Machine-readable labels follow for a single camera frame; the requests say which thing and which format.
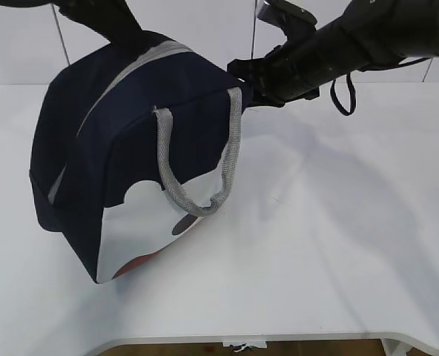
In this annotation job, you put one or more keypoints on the navy and white lunch bag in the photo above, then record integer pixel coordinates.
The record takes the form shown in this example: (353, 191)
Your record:
(131, 152)

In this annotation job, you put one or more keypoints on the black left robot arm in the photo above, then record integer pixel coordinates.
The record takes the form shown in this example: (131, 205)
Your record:
(79, 11)

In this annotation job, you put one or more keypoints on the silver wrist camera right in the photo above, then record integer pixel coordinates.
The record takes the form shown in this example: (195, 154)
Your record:
(294, 21)

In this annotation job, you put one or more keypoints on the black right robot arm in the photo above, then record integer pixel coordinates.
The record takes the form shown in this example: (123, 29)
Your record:
(368, 36)

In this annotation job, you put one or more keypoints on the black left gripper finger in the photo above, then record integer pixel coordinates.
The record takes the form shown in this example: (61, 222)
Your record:
(114, 21)

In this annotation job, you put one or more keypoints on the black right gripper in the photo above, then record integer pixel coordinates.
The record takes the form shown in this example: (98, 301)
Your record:
(273, 78)

